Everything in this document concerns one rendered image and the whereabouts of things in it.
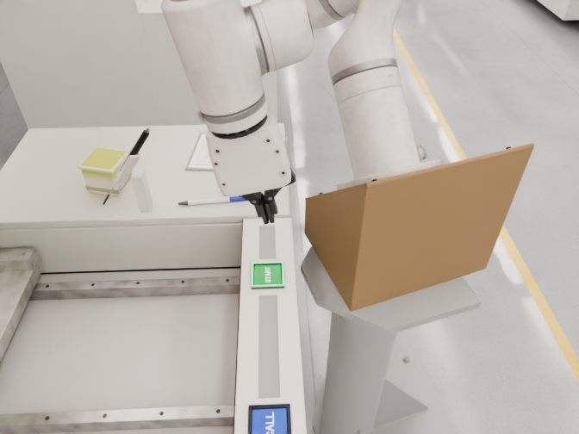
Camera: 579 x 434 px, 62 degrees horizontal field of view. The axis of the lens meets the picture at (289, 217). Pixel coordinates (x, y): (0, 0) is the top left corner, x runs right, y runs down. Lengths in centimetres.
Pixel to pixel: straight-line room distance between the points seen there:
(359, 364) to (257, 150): 72
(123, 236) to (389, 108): 56
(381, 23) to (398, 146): 21
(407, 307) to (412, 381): 88
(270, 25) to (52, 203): 65
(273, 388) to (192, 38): 46
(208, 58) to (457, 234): 59
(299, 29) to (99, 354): 67
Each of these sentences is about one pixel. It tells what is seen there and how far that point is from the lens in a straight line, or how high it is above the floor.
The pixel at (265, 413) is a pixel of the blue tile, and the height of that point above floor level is 96.
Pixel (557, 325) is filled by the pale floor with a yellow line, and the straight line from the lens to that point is 222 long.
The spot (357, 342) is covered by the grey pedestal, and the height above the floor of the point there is 64.
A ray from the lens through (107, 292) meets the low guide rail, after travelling 103.
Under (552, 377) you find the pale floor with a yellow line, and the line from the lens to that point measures 206.
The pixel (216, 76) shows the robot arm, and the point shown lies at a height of 134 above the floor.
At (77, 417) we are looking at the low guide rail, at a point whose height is 85.
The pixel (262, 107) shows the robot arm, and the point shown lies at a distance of 61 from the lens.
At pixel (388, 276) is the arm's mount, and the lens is 93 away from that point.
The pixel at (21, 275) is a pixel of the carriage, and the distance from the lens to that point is 107.
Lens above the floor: 158
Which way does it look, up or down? 41 degrees down
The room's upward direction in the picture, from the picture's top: straight up
